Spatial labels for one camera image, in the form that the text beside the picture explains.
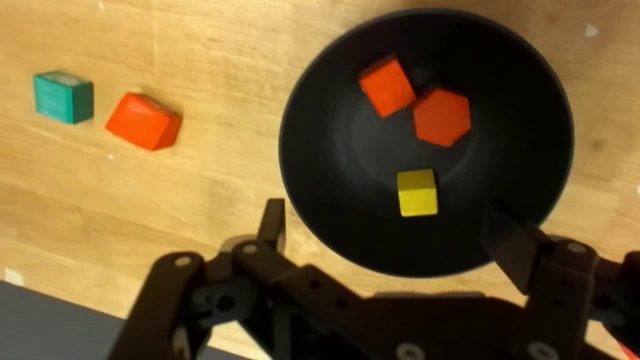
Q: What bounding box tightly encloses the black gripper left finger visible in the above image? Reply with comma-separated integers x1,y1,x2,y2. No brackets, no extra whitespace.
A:
107,198,285,360

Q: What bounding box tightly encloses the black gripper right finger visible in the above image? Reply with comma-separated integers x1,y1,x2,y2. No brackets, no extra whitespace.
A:
480,208,598,360

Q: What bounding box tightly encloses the yellow block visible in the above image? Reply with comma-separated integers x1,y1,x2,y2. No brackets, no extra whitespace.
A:
395,168,437,217

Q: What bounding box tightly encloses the red hexagonal block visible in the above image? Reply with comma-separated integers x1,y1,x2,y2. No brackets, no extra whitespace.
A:
413,88,471,147

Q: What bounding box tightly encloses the red rounded block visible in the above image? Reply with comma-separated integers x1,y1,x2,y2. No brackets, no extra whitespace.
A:
106,92,181,149

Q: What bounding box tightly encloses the black bowl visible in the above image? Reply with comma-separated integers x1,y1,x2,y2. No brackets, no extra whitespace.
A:
279,7,573,278

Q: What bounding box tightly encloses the teal block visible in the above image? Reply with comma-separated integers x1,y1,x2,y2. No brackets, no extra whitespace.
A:
31,70,94,123

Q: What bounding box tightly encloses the small red square block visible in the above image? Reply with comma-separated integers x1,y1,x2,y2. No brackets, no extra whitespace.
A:
358,56,415,117

